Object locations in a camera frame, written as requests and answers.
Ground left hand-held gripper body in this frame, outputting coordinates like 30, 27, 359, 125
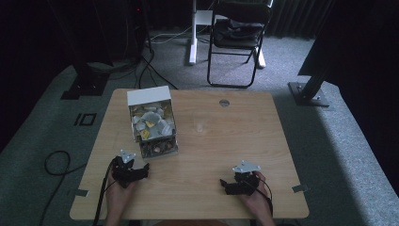
110, 149, 141, 189

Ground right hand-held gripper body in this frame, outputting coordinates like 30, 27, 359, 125
231, 159, 262, 197

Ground person's right hand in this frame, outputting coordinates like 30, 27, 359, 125
239, 170, 272, 212

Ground person's left hand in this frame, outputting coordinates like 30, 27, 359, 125
105, 174, 138, 207

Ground group of brown coffee capsules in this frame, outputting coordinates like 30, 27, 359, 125
139, 138, 177, 157

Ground wooden table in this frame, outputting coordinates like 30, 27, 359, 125
69, 88, 311, 220

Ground pile of tea bags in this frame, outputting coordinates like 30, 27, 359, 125
131, 102, 176, 141

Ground clear plastic cup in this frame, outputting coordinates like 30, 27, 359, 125
193, 117, 207, 134

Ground white drawer box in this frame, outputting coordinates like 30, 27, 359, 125
126, 85, 180, 160

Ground black stand base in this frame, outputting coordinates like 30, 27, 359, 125
60, 61, 111, 101

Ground white desk foot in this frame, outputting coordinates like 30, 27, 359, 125
255, 46, 267, 70

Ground black folding chair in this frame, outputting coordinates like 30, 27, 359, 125
206, 0, 274, 89

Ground white desk leg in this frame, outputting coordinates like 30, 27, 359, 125
187, 0, 215, 66

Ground dark cloth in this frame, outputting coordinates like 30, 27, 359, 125
214, 18, 265, 42

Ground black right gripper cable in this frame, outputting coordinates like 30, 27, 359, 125
256, 174, 274, 218

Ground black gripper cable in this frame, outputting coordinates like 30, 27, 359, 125
256, 174, 274, 218
92, 159, 117, 226

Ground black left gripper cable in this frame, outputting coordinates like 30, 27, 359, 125
92, 159, 117, 226

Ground black looped floor cable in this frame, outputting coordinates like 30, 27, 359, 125
39, 150, 88, 226

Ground black floor cables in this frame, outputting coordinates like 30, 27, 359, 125
134, 46, 179, 90

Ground metal stand with base plate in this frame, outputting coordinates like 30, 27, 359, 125
287, 70, 331, 108

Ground white floor cable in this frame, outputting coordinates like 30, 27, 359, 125
150, 24, 193, 44

